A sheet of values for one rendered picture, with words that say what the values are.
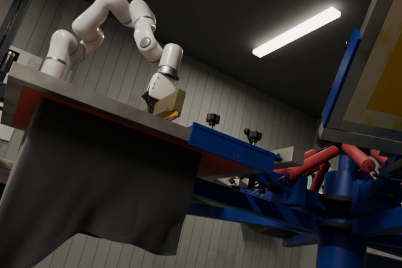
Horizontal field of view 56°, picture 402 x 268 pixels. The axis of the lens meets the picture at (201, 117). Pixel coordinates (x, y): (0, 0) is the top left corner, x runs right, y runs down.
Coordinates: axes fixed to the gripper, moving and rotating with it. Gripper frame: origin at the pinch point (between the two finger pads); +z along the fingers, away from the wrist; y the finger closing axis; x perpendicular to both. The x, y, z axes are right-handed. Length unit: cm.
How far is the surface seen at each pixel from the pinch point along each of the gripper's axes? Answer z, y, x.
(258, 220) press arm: 20, -76, -32
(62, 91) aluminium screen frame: 13.3, 34.0, 29.5
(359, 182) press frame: 5, -74, 28
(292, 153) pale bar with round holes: 7.2, -35.3, 34.5
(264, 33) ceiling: -207, -161, -192
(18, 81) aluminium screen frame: 14, 44, 28
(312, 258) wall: 11, -377, -296
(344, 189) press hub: 2, -91, 7
